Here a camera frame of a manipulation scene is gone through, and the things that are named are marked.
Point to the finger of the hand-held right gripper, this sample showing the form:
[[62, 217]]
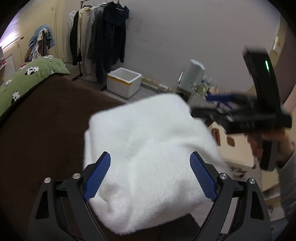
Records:
[[204, 111], [218, 97]]

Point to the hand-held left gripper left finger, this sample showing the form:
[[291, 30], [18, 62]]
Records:
[[98, 176]]

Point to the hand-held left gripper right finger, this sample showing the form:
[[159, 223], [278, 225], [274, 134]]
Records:
[[203, 178]]

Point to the white fluffy garment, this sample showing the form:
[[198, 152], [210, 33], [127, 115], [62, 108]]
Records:
[[150, 143]]

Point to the metal clothes rack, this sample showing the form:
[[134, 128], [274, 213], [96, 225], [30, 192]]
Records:
[[78, 75]]

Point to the pile of blue clothes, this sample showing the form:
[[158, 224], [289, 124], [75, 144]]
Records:
[[42, 38]]

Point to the person's right hand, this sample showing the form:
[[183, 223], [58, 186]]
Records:
[[285, 143]]

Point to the pale green container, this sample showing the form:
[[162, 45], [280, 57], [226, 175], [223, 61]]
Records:
[[202, 89]]

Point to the grey white air purifier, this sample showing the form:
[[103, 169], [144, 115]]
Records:
[[190, 74]]

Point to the light wooden cabinet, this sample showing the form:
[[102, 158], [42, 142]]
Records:
[[233, 148]]

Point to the white power strip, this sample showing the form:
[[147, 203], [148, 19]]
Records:
[[163, 87]]

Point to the white foam box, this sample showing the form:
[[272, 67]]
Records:
[[123, 82]]

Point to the dark hooded jacket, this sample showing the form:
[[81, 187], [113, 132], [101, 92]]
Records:
[[113, 34]]

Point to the green panda print blanket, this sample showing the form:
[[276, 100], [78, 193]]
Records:
[[25, 78]]

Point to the black hanging garment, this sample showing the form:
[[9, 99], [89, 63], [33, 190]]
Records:
[[75, 41]]

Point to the grey hanging jacket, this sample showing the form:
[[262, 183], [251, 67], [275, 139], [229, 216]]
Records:
[[96, 27]]

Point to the beige hanging coat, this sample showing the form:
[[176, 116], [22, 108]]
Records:
[[83, 34]]

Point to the white hanging garment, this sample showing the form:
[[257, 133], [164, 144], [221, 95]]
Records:
[[67, 34]]

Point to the white wall switch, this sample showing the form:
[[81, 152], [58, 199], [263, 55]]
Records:
[[277, 43]]

